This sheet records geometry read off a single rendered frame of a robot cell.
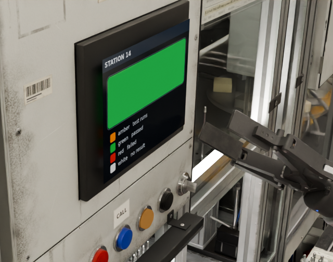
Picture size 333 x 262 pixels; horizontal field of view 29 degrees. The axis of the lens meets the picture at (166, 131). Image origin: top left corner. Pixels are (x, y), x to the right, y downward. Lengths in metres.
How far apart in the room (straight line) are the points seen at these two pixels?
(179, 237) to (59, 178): 0.32
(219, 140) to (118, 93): 0.25
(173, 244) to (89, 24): 0.41
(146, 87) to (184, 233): 0.30
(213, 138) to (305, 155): 0.14
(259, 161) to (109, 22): 0.35
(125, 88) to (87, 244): 0.21
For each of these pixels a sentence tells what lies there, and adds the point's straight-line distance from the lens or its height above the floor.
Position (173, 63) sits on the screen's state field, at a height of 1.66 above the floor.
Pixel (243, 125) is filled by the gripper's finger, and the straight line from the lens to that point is 0.90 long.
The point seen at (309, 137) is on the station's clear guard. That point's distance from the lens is 1.92.
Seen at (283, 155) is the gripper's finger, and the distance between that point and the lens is 0.92.
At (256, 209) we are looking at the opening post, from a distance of 1.55.
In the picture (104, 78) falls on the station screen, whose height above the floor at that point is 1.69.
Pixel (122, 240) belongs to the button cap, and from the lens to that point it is 0.92.
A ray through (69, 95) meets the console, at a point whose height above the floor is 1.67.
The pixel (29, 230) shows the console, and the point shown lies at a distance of 0.75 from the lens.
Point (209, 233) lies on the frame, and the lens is 1.78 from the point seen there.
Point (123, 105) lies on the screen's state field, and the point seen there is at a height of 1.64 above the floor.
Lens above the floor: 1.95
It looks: 25 degrees down
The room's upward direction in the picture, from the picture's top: 2 degrees clockwise
